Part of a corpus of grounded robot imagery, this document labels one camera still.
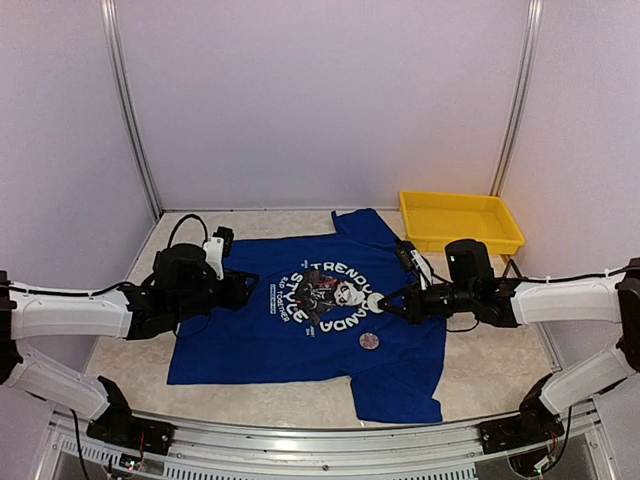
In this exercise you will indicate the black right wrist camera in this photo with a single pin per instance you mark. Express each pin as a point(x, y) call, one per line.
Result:
point(468, 259)

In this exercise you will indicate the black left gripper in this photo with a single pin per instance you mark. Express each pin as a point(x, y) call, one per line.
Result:
point(237, 296)

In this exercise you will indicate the right aluminium frame post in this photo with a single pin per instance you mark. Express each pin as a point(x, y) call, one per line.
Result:
point(520, 94)

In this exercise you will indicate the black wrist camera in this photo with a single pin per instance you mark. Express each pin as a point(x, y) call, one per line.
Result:
point(468, 259)
point(181, 269)

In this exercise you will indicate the yellow plastic tray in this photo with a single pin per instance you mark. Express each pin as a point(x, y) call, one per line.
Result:
point(433, 220)

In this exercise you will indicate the left aluminium frame post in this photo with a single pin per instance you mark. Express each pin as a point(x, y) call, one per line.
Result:
point(108, 10)

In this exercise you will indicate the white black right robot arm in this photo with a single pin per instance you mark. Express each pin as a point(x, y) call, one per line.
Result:
point(509, 302)

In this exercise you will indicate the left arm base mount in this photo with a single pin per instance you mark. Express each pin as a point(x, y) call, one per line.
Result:
point(135, 433)

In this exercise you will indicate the round patterned brooch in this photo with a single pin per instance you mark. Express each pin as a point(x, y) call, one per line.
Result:
point(369, 341)

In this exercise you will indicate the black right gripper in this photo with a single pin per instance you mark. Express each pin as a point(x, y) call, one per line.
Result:
point(415, 312)

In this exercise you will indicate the aluminium frame post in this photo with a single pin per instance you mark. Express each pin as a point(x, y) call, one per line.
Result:
point(108, 10)
point(520, 94)

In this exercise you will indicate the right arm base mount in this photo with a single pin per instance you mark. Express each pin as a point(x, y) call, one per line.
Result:
point(516, 432)

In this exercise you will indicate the front aluminium rail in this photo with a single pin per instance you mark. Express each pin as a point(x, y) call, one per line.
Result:
point(208, 450)

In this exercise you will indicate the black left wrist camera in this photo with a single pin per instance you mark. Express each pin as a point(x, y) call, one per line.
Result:
point(181, 269)

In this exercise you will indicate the black brooch box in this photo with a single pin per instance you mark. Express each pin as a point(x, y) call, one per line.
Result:
point(511, 269)

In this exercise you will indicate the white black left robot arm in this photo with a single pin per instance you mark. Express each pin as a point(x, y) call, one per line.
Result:
point(124, 311)

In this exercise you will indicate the blue printed t-shirt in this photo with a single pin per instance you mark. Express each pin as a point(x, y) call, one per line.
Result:
point(304, 319)

